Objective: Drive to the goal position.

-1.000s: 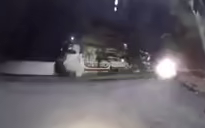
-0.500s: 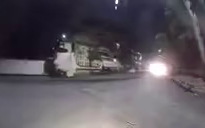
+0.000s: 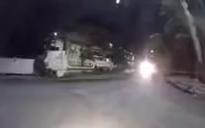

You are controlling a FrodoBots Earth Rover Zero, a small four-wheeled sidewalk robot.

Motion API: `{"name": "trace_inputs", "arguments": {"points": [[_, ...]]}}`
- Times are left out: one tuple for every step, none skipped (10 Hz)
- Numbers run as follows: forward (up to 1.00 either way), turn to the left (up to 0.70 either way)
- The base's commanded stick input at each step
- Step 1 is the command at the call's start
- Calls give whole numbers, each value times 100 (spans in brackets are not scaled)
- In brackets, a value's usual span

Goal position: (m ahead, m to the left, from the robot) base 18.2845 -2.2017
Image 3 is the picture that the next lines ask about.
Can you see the dark wall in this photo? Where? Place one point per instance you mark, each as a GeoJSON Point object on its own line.
{"type": "Point", "coordinates": [178, 55]}

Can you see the tree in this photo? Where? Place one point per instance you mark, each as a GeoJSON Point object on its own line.
{"type": "Point", "coordinates": [193, 30]}

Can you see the low white wall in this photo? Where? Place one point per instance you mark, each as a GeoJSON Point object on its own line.
{"type": "Point", "coordinates": [10, 65]}

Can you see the grey asphalt road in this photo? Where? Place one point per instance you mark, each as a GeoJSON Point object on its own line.
{"type": "Point", "coordinates": [90, 103]}

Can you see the vehicle with bright headlight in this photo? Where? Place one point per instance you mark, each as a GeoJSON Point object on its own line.
{"type": "Point", "coordinates": [146, 68]}

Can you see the white vehicle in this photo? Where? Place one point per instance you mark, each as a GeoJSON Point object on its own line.
{"type": "Point", "coordinates": [60, 58]}

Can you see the pavement strip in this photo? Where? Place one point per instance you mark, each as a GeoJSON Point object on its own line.
{"type": "Point", "coordinates": [193, 86]}

